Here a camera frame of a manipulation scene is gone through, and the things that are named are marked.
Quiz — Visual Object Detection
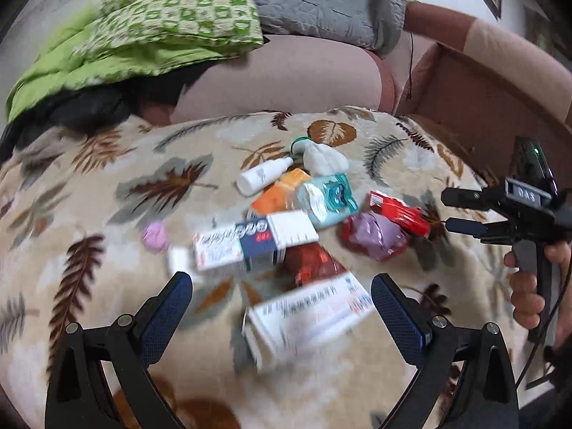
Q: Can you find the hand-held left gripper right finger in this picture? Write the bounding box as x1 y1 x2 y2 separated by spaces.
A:
371 272 521 429

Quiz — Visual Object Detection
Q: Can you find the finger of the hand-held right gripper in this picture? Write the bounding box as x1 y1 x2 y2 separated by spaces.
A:
445 217 511 244
441 186 507 212

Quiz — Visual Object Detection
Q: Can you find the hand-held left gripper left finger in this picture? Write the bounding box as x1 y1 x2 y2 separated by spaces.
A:
45 272 194 429

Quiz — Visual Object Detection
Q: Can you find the small white box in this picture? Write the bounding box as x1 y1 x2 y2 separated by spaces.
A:
167 247 202 284

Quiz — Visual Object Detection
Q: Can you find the red snack packet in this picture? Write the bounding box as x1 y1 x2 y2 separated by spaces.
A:
369 190 432 237

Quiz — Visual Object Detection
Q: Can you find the purple and red plastic bag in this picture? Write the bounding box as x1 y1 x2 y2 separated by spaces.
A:
342 212 409 262

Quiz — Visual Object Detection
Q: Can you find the pink paper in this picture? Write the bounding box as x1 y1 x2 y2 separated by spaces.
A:
142 222 171 253

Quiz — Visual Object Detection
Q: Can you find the large white carton box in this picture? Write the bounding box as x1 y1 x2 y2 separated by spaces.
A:
241 272 376 374

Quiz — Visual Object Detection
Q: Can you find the red foil wrapper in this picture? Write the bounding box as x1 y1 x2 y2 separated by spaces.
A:
281 243 349 287

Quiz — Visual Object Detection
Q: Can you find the white and blue medicine box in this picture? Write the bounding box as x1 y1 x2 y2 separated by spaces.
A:
193 210 319 273

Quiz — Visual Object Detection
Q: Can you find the teal wipes packet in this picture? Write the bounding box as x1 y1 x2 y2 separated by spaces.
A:
297 173 358 228

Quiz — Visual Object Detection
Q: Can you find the white tissue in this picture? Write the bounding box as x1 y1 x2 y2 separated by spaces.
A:
303 143 349 176

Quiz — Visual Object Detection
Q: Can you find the orange carton box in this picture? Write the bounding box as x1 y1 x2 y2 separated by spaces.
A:
251 168 312 216

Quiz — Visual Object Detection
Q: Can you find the white plastic bottle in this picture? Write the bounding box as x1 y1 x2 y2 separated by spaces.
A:
236 157 294 196

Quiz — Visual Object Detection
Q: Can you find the person's right hand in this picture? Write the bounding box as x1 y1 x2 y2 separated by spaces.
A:
504 241 572 325

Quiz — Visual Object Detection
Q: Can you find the leaf printed blanket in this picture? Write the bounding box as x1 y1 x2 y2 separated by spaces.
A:
0 106 555 429

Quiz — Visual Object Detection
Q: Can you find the person's dark clothing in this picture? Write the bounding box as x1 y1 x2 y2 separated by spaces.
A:
518 331 572 429

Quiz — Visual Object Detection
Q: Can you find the black cloth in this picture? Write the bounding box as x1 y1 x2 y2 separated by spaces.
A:
0 60 215 153

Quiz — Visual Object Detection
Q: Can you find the grey quilted pillow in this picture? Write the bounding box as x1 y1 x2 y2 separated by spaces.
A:
237 0 409 59

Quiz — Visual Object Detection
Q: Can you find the green patterned quilt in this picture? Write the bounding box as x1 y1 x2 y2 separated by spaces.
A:
5 0 264 121

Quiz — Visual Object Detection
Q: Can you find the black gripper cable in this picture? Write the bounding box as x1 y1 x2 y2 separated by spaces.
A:
514 297 561 387

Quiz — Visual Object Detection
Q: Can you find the thin black hanging cord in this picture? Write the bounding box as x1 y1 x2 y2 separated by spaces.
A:
404 31 414 101

